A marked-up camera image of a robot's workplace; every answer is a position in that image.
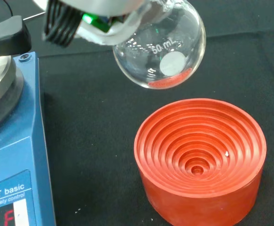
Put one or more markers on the heater with blue base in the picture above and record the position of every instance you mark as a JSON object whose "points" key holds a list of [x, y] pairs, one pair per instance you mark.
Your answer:
{"points": [[12, 131]]}

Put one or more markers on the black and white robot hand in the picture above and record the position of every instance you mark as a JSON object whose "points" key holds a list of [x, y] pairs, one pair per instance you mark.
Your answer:
{"points": [[85, 16]]}

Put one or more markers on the orange ribbed flask stand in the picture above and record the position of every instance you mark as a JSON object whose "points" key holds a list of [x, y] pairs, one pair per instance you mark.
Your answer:
{"points": [[198, 162]]}

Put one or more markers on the thin grey metal rod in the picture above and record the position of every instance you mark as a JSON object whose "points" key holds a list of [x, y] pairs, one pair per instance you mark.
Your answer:
{"points": [[34, 16]]}

